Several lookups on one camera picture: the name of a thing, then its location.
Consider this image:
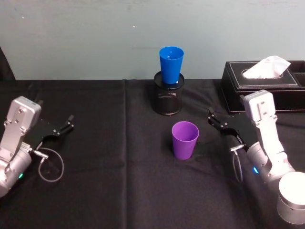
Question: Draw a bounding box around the thin left gripper cable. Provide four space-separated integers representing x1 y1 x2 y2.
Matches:
31 147 65 183

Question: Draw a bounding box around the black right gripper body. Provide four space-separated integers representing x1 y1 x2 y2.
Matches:
223 114 260 150

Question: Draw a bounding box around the white paper tissue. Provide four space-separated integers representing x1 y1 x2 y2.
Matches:
242 55 292 79

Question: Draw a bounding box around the black leather tissue box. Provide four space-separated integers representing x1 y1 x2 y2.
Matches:
220 60 305 114

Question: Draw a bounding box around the black mesh pen holder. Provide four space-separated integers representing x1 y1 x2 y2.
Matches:
153 71 186 116

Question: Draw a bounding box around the blue plastic cup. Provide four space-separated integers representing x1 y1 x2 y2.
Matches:
159 46 185 84

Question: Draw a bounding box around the purple plastic cup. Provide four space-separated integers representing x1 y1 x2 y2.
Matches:
172 121 200 160

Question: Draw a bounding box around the black table cloth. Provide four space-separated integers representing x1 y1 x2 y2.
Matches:
0 78 305 229

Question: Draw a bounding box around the thin gripper cable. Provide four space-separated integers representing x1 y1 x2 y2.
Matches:
230 145 246 183
31 147 65 183

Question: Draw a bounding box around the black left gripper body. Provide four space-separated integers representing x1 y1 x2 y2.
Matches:
27 118 63 150

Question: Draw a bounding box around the black hanging fabric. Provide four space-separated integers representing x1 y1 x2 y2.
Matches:
0 45 18 82

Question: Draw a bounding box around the thin right gripper cable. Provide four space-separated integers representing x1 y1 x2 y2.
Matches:
230 145 246 183

